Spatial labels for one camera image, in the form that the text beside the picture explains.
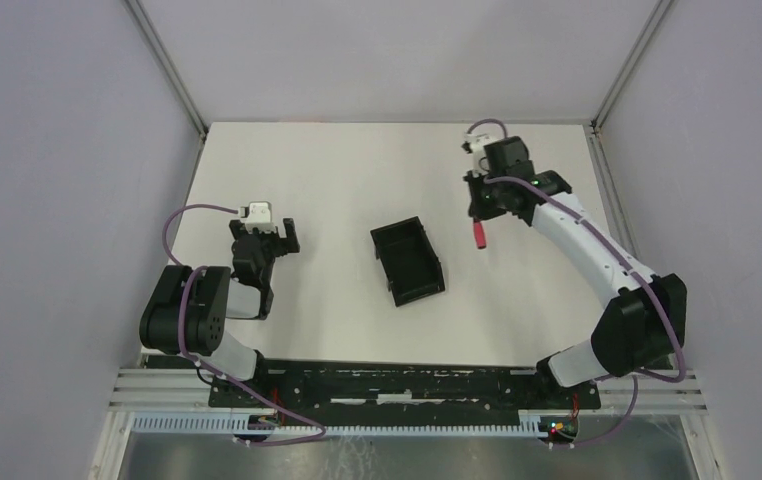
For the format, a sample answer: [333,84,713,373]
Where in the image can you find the red handled black screwdriver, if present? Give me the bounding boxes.
[472,219,487,250]

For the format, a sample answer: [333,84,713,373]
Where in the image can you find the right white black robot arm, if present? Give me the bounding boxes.
[462,133,687,388]

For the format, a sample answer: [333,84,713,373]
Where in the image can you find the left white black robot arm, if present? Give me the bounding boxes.
[139,217,300,381]

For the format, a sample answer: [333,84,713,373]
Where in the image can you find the black plastic bin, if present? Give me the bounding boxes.
[370,216,446,307]

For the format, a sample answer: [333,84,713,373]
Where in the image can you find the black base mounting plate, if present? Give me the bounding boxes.
[207,357,602,429]

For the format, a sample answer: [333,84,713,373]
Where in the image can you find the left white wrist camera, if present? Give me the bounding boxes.
[238,201,278,234]

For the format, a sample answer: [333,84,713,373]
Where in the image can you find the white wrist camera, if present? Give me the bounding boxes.
[462,133,498,158]
[238,201,278,234]

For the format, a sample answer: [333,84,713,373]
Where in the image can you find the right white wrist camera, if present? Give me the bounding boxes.
[462,133,498,158]

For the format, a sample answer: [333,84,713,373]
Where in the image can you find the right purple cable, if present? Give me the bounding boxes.
[467,118,688,448]

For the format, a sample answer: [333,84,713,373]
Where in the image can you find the purple cable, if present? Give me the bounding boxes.
[161,203,327,448]
[467,118,688,448]

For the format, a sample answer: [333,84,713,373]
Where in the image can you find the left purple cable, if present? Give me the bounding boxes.
[161,203,327,448]

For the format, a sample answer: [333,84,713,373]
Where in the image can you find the right aluminium frame rail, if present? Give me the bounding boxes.
[584,0,678,254]

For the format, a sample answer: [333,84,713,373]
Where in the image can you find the left aluminium frame rail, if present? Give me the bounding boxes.
[122,0,210,140]

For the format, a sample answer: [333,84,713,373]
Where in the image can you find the white slotted cable duct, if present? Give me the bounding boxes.
[130,411,555,439]

